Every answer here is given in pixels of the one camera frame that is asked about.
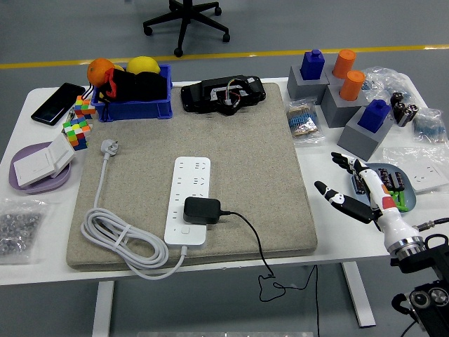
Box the small clear bag blue resistors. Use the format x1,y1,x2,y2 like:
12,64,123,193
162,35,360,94
410,107,448,144

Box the blue peg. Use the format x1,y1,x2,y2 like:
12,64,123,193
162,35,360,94
300,48,326,81
356,99,391,133

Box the large yellow lemon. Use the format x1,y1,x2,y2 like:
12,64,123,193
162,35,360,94
126,55,161,75

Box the large white switch panel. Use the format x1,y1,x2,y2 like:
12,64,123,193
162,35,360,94
13,147,57,187

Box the thin black adapter cord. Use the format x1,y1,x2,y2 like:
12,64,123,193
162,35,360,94
219,209,321,337

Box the white power strip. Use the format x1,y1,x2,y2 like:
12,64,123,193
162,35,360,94
163,156,211,246

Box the orange cylinder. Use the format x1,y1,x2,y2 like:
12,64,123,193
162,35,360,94
331,48,357,79
338,70,367,103

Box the black electronic device with wires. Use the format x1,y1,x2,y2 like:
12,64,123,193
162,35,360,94
180,74,267,116

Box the colourful puzzle cube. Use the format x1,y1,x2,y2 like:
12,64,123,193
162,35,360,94
73,95,97,120
62,117,93,152

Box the clear plastic bag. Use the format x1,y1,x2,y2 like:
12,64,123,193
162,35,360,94
382,145,449,196

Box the orange fruit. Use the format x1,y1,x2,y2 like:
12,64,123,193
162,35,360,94
86,58,116,88

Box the grey-brown mat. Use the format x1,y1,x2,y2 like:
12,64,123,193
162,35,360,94
65,82,319,272

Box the blue plastic bin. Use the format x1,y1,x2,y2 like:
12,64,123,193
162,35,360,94
90,63,174,123

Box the white power strip cord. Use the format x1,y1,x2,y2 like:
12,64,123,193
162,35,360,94
80,139,189,281

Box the grey block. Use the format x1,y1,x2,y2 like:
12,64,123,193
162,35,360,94
324,65,351,87
286,65,330,105
337,106,396,163
321,83,371,129

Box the clear bag of metal nuts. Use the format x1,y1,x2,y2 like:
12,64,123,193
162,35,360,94
0,198,50,265

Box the clear bag of taped resistors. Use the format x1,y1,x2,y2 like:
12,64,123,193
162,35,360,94
286,97,326,147

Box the black and red pouch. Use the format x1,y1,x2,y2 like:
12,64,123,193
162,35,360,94
83,67,168,122

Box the purple plate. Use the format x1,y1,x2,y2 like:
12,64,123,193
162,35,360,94
8,141,76,195

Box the large clear bag blue resistors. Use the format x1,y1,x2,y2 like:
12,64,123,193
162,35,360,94
361,66,420,103

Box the blue-grey plate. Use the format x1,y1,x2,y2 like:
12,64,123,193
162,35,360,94
351,163,417,218

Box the black office chair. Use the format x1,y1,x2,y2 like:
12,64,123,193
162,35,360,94
142,0,232,58

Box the black smartphone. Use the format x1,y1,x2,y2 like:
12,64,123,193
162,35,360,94
30,81,86,126

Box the white wall socket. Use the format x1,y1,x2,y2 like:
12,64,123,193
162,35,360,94
403,164,449,194

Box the robot right hand white shell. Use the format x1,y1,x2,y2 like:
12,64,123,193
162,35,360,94
314,152,424,246

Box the black plug adapter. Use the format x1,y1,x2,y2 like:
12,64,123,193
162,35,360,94
182,196,222,225

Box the small white switch panel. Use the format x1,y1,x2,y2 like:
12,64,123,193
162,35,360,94
47,133,76,178

